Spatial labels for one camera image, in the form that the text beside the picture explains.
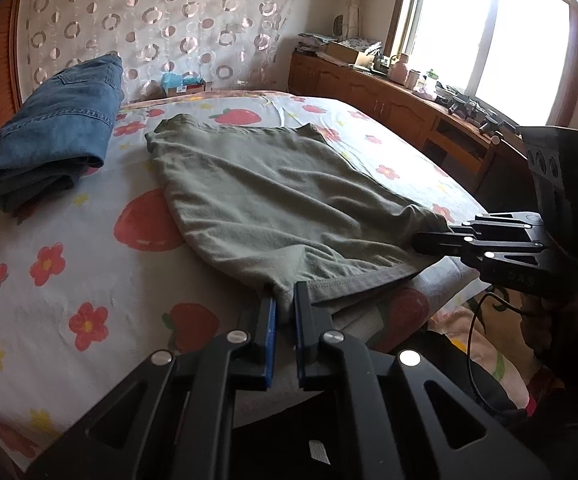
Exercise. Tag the open cardboard box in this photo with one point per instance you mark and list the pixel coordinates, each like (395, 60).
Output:
(346, 52)

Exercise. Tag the strawberry print bed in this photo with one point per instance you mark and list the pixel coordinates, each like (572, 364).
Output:
(94, 270)

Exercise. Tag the brown wooden cabinet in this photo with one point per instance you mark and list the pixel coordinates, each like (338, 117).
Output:
(369, 100)

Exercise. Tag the small cardboard box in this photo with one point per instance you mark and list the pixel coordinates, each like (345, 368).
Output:
(184, 90)

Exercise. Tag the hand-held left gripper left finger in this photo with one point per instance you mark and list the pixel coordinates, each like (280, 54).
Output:
(269, 340)

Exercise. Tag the white cup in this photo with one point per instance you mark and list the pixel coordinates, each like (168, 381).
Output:
(412, 78)

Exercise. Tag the pink cloth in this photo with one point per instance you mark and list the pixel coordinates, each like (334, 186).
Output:
(425, 92)

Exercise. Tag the folded blue jeans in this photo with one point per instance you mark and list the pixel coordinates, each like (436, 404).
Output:
(64, 120)

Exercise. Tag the dark oval wall ornament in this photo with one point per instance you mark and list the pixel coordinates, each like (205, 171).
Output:
(338, 27)

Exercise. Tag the pink bottle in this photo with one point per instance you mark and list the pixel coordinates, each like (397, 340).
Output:
(399, 67)

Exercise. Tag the grey-green pants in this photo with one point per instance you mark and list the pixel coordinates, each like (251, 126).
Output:
(279, 200)

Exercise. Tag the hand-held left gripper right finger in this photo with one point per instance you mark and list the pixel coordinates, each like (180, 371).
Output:
(301, 340)

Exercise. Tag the patterned headboard cover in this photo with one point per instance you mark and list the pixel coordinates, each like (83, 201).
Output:
(169, 15)

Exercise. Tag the window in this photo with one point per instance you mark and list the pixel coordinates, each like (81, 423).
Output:
(484, 35)

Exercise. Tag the black devices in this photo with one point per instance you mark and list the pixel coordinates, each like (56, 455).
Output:
(474, 110)

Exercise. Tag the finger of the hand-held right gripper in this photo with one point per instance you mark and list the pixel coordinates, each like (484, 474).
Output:
(509, 225)
(444, 243)

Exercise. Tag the patterned folded cloth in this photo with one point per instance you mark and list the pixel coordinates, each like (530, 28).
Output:
(314, 40)

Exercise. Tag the blue plastic bag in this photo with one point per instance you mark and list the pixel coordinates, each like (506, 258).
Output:
(174, 80)

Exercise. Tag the green lid bottle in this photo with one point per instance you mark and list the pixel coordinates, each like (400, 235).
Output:
(432, 80)

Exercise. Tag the floral blanket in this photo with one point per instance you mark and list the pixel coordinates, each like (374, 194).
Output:
(474, 320)

